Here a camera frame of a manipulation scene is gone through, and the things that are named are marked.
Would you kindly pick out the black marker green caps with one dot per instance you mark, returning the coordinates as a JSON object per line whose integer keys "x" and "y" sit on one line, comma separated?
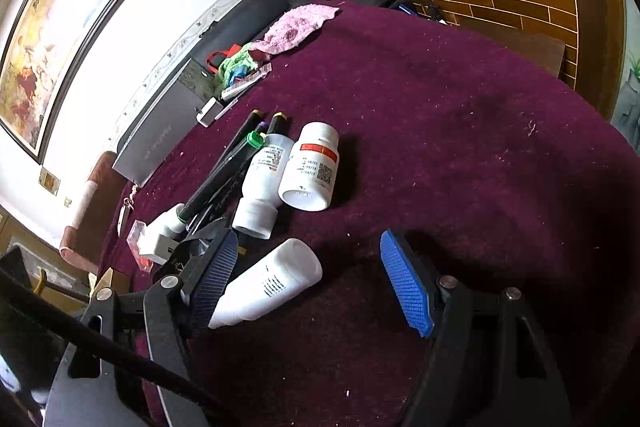
{"x": 220, "y": 179}

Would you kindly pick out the small clear plastic box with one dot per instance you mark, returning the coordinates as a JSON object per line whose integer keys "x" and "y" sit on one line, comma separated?
{"x": 137, "y": 242}

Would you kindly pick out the wall electrical panel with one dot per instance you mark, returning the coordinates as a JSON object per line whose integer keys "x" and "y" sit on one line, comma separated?
{"x": 50, "y": 181}

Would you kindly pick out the red box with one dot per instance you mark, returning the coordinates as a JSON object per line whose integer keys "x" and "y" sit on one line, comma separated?
{"x": 220, "y": 53}

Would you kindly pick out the tall white bottle red print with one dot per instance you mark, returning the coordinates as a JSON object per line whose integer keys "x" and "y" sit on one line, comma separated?
{"x": 262, "y": 187}

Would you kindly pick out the thin pen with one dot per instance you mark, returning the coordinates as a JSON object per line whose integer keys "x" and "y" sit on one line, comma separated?
{"x": 227, "y": 107}

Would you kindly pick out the green knitted cloth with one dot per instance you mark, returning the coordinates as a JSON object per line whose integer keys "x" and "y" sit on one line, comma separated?
{"x": 235, "y": 64}

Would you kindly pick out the plain white bottle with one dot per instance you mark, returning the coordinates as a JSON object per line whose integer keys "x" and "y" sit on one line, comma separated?
{"x": 272, "y": 279}

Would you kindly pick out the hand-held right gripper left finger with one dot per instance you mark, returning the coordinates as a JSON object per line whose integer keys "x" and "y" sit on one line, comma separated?
{"x": 220, "y": 277}

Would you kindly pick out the silver rectangular box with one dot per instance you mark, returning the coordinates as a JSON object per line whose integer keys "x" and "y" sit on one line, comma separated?
{"x": 155, "y": 132}

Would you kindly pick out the white pill bottle red label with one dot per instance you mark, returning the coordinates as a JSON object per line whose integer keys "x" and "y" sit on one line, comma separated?
{"x": 312, "y": 167}

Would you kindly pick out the small white box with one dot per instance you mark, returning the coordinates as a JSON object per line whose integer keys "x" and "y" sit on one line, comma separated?
{"x": 157, "y": 247}

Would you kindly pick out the framed painting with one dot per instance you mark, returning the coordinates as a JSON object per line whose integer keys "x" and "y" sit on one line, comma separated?
{"x": 45, "y": 47}

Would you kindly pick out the black leather sofa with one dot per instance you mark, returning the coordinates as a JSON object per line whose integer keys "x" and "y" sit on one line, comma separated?
{"x": 250, "y": 12}

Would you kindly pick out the maroon tablecloth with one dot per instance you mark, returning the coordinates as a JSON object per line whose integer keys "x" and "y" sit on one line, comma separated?
{"x": 450, "y": 132}

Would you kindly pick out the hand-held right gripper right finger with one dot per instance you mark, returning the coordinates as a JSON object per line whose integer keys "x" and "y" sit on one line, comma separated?
{"x": 407, "y": 287}

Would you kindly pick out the clear plastic case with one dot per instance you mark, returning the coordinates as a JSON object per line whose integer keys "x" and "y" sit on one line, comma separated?
{"x": 245, "y": 86}

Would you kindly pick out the brown armchair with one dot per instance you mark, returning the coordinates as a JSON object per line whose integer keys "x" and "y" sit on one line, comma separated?
{"x": 85, "y": 207}

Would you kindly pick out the black marker yellow caps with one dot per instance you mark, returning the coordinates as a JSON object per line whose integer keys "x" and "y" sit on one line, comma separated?
{"x": 276, "y": 124}
{"x": 240, "y": 139}

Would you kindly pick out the white wall charger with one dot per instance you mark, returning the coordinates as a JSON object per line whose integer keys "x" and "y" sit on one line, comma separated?
{"x": 209, "y": 113}

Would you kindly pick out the pink knitted cloth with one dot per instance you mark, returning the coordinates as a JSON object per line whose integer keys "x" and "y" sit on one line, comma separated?
{"x": 295, "y": 29}

